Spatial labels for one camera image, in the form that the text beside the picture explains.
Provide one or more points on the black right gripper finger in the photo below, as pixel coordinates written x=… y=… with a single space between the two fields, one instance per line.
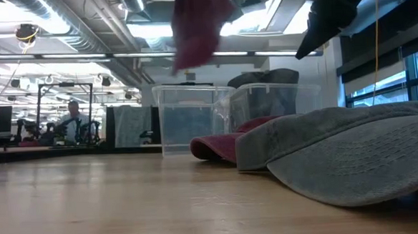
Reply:
x=326 y=21

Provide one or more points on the maroon baseball cap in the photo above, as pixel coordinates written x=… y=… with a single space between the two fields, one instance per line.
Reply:
x=197 y=28
x=217 y=145

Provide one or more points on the black background robot arm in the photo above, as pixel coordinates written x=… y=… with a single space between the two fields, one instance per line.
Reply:
x=88 y=130
x=27 y=129

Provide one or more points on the clear plastic bin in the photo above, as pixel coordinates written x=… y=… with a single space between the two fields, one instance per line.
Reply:
x=308 y=97
x=187 y=121

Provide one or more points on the grey partition panel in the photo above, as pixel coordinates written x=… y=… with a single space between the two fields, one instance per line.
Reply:
x=132 y=124

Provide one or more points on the person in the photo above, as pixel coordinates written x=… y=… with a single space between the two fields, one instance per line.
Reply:
x=74 y=113

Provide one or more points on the dark background table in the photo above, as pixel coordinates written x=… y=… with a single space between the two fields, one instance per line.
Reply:
x=53 y=152

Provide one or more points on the black metal rig frame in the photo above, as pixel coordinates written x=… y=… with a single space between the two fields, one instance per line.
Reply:
x=64 y=84

